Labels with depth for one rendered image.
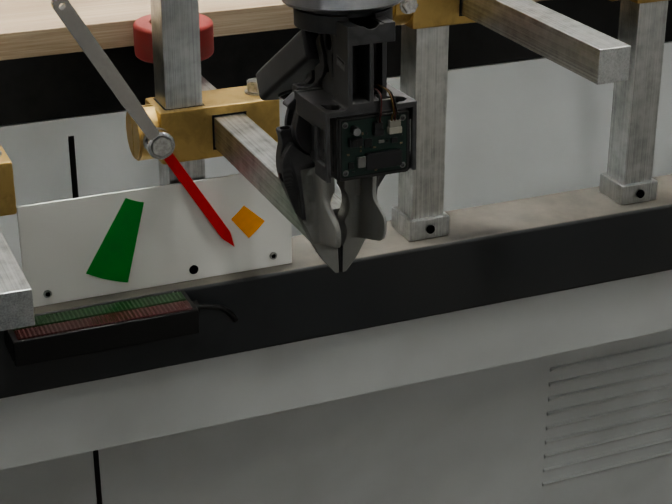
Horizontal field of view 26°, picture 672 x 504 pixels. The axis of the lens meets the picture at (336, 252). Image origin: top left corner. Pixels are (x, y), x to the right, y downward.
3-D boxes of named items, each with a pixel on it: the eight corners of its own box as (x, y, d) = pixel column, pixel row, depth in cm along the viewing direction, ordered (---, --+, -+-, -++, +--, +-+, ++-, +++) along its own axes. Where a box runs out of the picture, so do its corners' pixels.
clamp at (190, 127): (281, 149, 137) (280, 97, 135) (141, 168, 132) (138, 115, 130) (260, 130, 141) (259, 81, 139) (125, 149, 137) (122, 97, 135)
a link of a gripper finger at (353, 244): (363, 293, 109) (362, 177, 106) (333, 265, 115) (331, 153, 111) (401, 286, 111) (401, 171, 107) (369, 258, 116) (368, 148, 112)
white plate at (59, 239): (293, 264, 142) (292, 168, 138) (27, 310, 133) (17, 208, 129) (291, 262, 142) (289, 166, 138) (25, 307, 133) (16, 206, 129)
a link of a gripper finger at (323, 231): (325, 300, 108) (322, 183, 105) (296, 271, 113) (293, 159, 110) (363, 293, 109) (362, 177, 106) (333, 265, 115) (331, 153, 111)
